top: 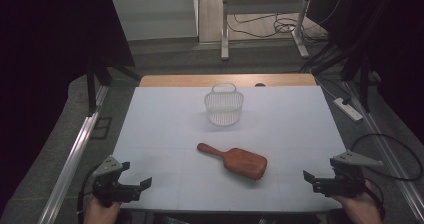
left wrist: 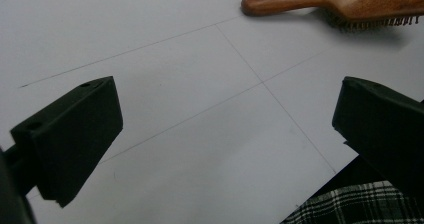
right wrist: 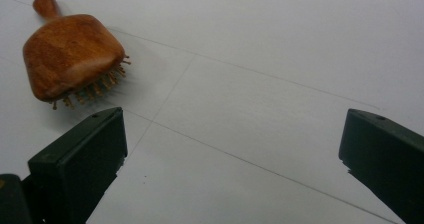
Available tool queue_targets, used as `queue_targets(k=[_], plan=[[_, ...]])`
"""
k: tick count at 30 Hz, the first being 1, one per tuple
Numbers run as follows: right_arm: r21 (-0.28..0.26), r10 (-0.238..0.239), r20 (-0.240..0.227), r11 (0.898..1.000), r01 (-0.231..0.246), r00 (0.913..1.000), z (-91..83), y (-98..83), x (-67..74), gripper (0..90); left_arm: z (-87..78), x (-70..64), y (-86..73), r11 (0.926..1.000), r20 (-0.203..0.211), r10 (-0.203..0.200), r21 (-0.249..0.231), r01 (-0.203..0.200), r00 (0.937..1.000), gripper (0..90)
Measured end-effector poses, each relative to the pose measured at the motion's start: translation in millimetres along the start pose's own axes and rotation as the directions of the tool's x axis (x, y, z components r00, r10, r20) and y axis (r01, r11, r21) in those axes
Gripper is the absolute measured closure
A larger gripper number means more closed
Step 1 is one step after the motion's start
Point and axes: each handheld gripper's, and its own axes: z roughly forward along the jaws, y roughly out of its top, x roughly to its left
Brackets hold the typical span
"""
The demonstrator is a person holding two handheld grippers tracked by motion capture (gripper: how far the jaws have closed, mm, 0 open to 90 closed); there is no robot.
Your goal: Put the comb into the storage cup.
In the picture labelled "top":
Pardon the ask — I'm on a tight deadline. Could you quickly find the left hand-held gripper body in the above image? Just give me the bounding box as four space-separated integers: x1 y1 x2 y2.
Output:
92 154 143 208

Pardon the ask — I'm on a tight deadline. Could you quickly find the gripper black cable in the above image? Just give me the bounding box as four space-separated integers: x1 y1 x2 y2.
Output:
77 163 101 218
363 180 387 220

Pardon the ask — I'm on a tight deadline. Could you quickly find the tangle of black floor cables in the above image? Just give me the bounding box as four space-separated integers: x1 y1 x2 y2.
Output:
232 13 329 44

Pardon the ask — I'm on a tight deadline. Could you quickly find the aluminium rail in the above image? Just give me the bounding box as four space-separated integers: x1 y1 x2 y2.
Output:
37 85 110 224
344 81 424 222

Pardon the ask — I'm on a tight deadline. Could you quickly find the white plastic basket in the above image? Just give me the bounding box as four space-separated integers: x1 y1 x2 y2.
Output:
203 81 245 128

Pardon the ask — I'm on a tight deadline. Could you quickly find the brown wooden hairbrush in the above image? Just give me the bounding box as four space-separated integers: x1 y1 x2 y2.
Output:
196 142 268 181

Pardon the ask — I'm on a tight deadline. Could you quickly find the white power strip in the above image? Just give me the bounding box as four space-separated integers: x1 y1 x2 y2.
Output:
333 97 364 123

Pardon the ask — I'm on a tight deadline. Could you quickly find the white metal desk frame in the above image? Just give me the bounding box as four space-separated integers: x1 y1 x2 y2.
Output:
220 0 315 61

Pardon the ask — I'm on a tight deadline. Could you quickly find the dark square floor plate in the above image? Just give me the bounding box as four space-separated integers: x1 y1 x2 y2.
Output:
89 116 113 140

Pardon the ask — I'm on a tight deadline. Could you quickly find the person's left hand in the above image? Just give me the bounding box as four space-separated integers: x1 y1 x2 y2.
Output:
83 193 122 224

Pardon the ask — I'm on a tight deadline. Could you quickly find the white table mat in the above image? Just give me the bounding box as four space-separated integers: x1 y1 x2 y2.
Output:
99 85 348 213

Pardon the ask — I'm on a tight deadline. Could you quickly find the black metal stand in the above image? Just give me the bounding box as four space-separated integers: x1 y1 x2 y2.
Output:
341 48 374 114
85 59 142 116

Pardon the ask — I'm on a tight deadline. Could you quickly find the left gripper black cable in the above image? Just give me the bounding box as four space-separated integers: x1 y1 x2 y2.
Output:
77 163 101 218

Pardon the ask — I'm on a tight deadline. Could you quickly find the person's right hand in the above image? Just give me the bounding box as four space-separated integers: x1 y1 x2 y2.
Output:
330 180 383 224

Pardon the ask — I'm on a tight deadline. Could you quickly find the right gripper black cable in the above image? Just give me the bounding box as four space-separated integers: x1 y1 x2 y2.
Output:
363 180 387 220

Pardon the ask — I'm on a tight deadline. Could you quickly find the white panel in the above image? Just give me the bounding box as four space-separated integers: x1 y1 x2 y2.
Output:
110 0 200 42

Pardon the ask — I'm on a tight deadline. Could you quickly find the black cable loop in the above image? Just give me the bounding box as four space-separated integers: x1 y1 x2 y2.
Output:
348 133 424 182

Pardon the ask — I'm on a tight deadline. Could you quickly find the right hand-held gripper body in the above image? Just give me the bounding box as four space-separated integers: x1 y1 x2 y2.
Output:
316 150 384 198

